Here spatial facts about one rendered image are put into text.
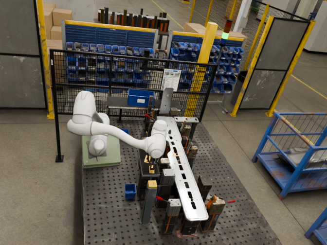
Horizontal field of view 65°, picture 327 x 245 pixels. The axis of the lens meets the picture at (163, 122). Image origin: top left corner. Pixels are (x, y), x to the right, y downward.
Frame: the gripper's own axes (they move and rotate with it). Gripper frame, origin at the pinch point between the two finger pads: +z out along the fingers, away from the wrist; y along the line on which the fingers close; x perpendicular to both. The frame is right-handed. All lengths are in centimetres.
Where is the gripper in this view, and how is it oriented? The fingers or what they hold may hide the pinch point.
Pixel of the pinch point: (152, 165)
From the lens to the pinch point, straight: 200.9
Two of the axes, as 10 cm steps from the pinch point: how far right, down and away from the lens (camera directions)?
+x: -0.6, -5.6, 8.2
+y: 9.8, 1.1, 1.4
